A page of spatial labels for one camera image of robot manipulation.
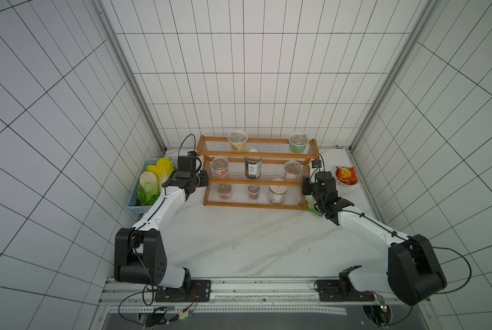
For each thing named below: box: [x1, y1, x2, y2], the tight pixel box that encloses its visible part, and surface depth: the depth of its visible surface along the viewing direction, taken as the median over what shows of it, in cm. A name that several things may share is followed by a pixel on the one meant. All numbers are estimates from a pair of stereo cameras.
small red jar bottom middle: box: [247, 184, 261, 201], surface depth 94 cm
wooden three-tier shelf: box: [196, 134, 320, 211], surface depth 88 cm
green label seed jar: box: [289, 132, 310, 154], surface depth 79 cm
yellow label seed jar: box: [227, 129, 249, 152], surface depth 79 cm
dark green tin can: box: [244, 156, 263, 180], surface depth 83 cm
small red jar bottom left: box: [217, 182, 233, 200], surface depth 95 cm
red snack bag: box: [335, 166, 359, 185], surface depth 102 cm
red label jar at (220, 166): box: [211, 156, 230, 177], surface depth 87 cm
